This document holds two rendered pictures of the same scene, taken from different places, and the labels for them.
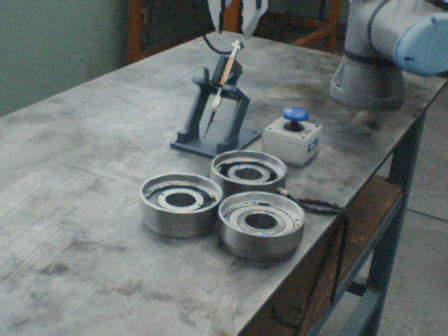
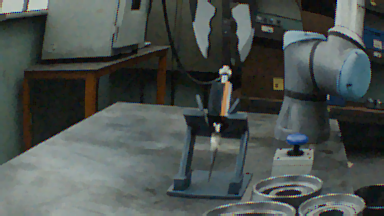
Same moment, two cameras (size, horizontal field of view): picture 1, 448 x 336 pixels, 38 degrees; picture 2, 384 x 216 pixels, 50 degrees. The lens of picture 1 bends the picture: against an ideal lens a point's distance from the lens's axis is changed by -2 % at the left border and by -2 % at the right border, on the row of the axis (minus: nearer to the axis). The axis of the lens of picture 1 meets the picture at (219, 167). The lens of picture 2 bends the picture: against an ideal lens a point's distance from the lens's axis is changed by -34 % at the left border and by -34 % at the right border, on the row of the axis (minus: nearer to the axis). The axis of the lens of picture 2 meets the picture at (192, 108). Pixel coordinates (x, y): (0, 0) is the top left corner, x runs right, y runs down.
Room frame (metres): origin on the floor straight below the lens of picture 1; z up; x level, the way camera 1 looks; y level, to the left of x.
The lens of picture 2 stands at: (0.25, 0.26, 1.04)
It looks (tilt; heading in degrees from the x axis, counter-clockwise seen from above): 9 degrees down; 344
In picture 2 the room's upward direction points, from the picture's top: 3 degrees clockwise
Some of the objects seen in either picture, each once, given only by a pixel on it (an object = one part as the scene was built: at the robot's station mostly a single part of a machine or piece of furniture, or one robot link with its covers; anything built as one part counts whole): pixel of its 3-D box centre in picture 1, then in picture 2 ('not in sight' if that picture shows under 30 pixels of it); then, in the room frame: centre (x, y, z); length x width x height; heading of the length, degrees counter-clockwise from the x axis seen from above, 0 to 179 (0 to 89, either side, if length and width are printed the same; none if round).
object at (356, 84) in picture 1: (370, 73); (306, 113); (1.26, -0.29, 0.85); 0.15 x 0.15 x 0.10
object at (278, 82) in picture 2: not in sight; (267, 70); (4.15, -1.43, 0.64); 0.49 x 0.40 x 0.37; 67
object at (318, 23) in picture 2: not in sight; (319, 16); (3.92, -1.90, 1.19); 0.52 x 0.42 x 0.38; 62
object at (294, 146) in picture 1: (293, 138); (293, 165); (0.96, -0.11, 0.82); 0.08 x 0.07 x 0.05; 152
